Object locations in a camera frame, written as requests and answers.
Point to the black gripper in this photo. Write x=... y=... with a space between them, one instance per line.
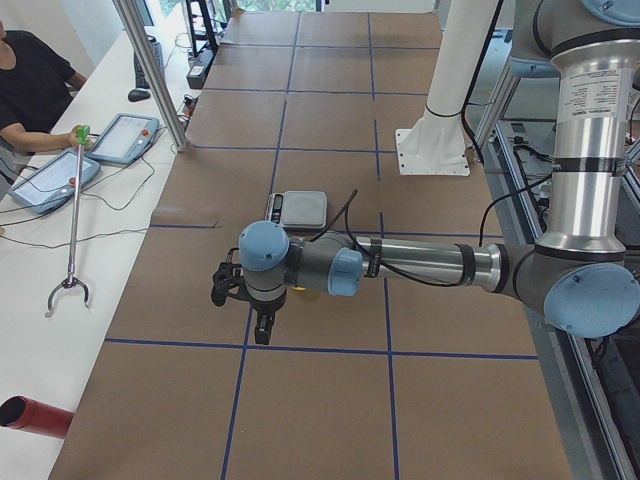
x=265 y=306

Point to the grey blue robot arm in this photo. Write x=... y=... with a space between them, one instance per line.
x=574 y=274

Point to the silver digital kitchen scale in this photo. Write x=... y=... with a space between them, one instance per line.
x=299 y=210

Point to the blue teach pendant far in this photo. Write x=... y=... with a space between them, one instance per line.
x=125 y=139

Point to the blue teach pendant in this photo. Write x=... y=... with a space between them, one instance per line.
x=125 y=139
x=50 y=187

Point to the blue teach pendant near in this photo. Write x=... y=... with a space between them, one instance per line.
x=50 y=187

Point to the black computer mouse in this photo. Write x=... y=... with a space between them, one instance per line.
x=137 y=95

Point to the black keyboard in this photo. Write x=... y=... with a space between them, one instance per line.
x=139 y=74

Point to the red tube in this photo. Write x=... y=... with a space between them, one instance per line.
x=32 y=416

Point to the person in black shirt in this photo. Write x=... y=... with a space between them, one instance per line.
x=35 y=83

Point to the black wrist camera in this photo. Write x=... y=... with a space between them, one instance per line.
x=263 y=328

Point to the green handled reacher grabber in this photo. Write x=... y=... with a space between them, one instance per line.
x=71 y=280

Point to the white pedestal column base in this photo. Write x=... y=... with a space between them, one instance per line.
x=435 y=145

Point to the aluminium frame post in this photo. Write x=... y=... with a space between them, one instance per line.
x=137 y=34

